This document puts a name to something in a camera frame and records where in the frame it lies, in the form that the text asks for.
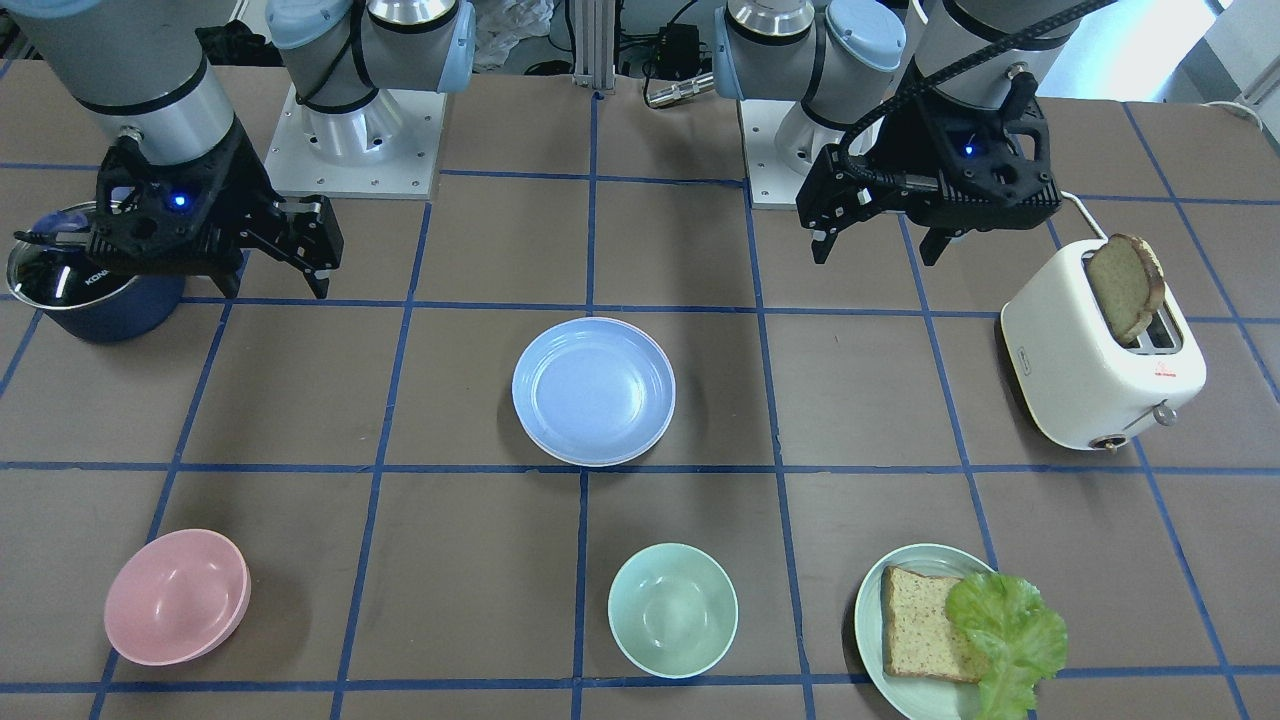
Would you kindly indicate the green lettuce leaf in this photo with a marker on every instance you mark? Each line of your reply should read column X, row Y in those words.
column 1022, row 639

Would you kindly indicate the bread slice on plate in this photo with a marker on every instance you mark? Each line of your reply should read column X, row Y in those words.
column 919, row 639

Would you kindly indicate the pink bowl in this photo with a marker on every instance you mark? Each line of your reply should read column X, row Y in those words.
column 178, row 598

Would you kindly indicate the green plate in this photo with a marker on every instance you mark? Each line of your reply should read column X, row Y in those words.
column 916, row 698

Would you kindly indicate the blue saucepan with lid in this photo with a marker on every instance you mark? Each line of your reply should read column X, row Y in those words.
column 49, row 269

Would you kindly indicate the aluminium frame post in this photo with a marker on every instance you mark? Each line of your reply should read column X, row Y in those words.
column 595, row 25

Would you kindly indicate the cream toaster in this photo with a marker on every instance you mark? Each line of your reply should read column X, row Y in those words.
column 1082, row 388

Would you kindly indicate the green bowl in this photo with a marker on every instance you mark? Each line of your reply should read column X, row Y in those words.
column 673, row 611

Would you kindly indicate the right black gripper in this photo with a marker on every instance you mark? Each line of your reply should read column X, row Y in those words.
column 243, row 187

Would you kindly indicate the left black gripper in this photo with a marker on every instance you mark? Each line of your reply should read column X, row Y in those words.
column 902, row 147

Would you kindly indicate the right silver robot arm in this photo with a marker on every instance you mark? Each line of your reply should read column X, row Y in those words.
column 138, row 66

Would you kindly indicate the blue plate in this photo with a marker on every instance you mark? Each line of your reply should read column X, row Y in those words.
column 594, row 391

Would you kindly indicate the bread slice in toaster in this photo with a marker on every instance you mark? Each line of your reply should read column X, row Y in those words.
column 1128, row 284

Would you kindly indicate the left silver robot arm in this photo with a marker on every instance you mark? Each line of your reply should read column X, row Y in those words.
column 849, row 63

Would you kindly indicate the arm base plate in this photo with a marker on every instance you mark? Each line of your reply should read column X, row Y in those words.
column 387, row 150
column 780, row 142

